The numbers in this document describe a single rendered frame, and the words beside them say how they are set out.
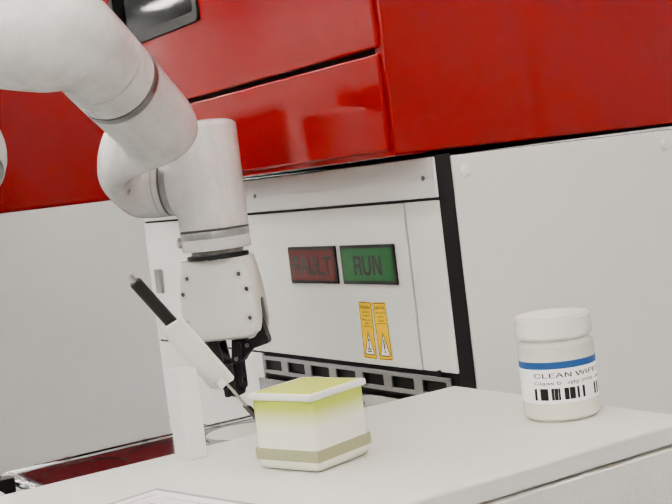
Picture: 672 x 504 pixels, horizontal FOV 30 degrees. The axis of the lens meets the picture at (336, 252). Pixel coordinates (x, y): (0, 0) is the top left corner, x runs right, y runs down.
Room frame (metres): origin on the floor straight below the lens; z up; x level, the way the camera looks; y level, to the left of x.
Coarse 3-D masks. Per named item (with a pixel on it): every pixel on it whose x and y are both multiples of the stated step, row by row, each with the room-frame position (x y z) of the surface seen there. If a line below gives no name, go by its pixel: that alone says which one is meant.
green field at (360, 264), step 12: (348, 252) 1.51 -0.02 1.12; (360, 252) 1.49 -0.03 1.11; (372, 252) 1.47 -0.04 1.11; (384, 252) 1.44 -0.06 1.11; (348, 264) 1.51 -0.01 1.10; (360, 264) 1.49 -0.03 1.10; (372, 264) 1.47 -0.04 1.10; (384, 264) 1.45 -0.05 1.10; (348, 276) 1.52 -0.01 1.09; (360, 276) 1.49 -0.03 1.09; (372, 276) 1.47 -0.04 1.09; (384, 276) 1.45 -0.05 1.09
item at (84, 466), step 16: (208, 432) 1.59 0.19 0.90; (128, 448) 1.55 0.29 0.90; (144, 448) 1.54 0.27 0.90; (160, 448) 1.53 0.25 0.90; (64, 464) 1.50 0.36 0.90; (80, 464) 1.49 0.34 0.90; (96, 464) 1.48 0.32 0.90; (112, 464) 1.47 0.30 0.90; (128, 464) 1.45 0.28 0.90; (32, 480) 1.43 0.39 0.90; (48, 480) 1.42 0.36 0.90
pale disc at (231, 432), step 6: (228, 426) 1.61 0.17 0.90; (234, 426) 1.61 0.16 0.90; (240, 426) 1.60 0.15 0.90; (246, 426) 1.60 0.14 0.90; (252, 426) 1.59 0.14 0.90; (210, 432) 1.59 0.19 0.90; (216, 432) 1.58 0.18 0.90; (222, 432) 1.58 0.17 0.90; (228, 432) 1.57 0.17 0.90; (234, 432) 1.57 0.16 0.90; (240, 432) 1.56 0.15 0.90; (246, 432) 1.56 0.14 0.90; (252, 432) 1.55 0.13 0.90; (210, 438) 1.55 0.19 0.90; (216, 438) 1.54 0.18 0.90; (222, 438) 1.54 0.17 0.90; (228, 438) 1.53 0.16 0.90; (234, 438) 1.53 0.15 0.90
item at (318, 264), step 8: (296, 256) 1.62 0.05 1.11; (304, 256) 1.60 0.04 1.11; (312, 256) 1.59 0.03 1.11; (320, 256) 1.57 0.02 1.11; (328, 256) 1.55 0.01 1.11; (296, 264) 1.62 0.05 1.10; (304, 264) 1.61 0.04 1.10; (312, 264) 1.59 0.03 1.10; (320, 264) 1.57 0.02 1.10; (328, 264) 1.55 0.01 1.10; (296, 272) 1.63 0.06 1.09; (304, 272) 1.61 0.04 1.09; (312, 272) 1.59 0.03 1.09; (320, 272) 1.57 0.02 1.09; (328, 272) 1.56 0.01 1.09; (328, 280) 1.56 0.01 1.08
